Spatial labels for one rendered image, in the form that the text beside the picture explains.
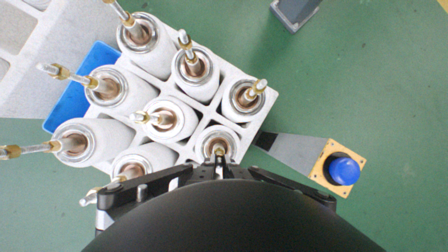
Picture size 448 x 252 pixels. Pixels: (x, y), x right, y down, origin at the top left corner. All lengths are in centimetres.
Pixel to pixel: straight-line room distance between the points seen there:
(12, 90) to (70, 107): 9
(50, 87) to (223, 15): 60
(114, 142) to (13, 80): 29
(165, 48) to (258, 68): 37
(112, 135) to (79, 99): 28
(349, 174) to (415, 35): 87
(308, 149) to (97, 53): 60
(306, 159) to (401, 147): 71
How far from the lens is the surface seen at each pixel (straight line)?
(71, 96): 59
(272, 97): 36
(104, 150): 34
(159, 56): 31
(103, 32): 61
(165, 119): 24
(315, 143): 27
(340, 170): 25
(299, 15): 66
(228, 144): 25
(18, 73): 57
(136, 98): 31
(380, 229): 98
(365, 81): 82
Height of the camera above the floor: 50
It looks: 87 degrees down
